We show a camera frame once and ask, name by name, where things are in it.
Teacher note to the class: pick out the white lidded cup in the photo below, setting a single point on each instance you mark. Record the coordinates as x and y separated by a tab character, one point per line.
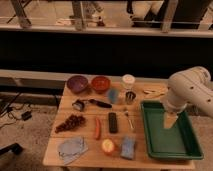
128	81

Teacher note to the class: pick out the light blue towel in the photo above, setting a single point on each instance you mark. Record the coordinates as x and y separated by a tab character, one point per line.
71	149

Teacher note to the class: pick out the blue sponge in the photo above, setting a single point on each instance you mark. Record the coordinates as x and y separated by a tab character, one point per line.
112	95

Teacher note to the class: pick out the black power adapter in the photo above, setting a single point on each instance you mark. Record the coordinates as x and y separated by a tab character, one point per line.
26	115

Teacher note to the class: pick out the green plastic tray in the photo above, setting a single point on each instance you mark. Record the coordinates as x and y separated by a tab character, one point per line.
177	143

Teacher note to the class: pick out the purple bowl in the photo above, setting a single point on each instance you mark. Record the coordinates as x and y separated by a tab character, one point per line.
77	83

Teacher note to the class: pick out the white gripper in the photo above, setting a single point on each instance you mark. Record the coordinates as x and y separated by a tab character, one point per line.
170	119

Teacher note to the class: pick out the banana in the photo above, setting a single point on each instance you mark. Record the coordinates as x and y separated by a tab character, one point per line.
154	93

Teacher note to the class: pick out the wooden table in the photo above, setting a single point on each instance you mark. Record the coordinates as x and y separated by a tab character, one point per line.
103	132

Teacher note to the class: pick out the blue folded cloth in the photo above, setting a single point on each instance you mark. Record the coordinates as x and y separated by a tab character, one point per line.
128	148

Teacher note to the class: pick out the red bowl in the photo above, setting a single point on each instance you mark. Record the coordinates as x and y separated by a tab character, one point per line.
100	84

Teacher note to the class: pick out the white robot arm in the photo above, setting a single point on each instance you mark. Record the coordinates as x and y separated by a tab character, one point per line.
187	86

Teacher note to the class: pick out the orange carrot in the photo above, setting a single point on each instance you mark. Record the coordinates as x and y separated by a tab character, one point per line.
97	129

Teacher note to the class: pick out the black handled brush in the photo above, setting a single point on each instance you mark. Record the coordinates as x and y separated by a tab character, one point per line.
79	104

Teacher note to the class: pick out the bunch of dark grapes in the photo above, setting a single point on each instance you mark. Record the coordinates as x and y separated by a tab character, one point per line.
71	123

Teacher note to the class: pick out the metal cup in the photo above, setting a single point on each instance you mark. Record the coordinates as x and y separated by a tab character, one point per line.
129	97

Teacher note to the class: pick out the black remote control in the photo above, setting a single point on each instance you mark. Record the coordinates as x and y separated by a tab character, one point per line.
112	120

